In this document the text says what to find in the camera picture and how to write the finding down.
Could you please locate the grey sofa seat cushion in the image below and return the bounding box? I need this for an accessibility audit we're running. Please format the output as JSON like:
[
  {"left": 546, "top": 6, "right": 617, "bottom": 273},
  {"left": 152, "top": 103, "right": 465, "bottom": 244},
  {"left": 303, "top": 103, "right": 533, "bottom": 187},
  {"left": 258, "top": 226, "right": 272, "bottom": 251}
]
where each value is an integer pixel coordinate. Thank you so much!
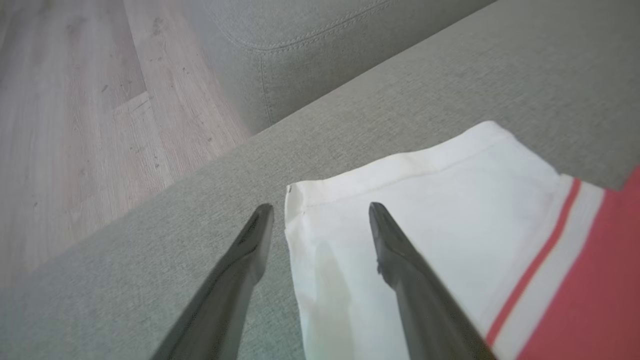
[{"left": 180, "top": 0, "right": 497, "bottom": 136}]

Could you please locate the red basketball jersey number 23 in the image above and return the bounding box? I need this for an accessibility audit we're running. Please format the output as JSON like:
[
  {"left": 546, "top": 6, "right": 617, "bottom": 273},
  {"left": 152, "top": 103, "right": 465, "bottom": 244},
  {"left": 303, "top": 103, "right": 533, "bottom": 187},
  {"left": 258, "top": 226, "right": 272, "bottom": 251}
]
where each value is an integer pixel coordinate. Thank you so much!
[{"left": 283, "top": 120, "right": 640, "bottom": 360}]

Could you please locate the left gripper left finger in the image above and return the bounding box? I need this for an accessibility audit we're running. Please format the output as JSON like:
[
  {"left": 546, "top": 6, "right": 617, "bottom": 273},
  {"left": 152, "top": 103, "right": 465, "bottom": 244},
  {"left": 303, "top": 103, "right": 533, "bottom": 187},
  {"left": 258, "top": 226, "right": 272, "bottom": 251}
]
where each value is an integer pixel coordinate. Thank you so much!
[{"left": 150, "top": 202, "right": 275, "bottom": 360}]

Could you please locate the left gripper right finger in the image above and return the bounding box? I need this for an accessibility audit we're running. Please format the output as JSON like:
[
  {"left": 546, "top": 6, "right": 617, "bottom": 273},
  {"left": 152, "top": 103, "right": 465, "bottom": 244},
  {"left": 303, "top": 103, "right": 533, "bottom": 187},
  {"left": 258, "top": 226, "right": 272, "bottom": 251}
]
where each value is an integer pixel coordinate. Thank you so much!
[{"left": 368, "top": 201, "right": 499, "bottom": 360}]

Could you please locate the grey fabric sofa ottoman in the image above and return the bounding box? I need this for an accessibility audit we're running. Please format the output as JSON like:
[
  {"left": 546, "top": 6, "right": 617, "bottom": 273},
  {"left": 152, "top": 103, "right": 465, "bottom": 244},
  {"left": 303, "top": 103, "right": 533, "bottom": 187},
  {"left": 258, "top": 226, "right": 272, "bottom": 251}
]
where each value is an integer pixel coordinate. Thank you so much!
[{"left": 0, "top": 0, "right": 640, "bottom": 360}]

